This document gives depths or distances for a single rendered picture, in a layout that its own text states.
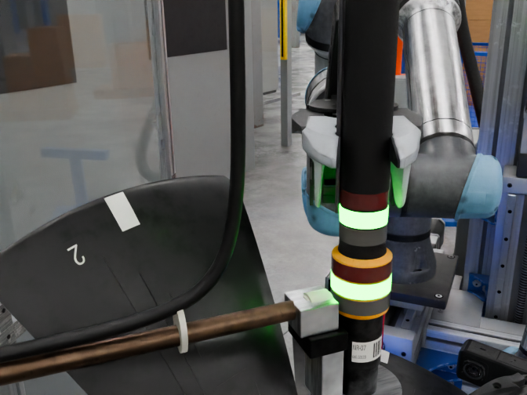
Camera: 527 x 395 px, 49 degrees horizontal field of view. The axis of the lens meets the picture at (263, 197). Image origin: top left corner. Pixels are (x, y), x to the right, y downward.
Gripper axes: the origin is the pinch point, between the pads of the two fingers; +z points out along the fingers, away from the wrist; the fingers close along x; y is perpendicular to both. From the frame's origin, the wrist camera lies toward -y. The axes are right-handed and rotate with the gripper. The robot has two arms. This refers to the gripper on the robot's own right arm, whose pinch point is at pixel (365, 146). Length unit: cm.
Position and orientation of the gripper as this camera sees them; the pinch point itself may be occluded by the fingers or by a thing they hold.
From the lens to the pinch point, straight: 37.7
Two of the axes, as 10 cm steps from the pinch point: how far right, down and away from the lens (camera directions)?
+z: -0.7, 3.3, -9.4
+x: -10.0, 0.0, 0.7
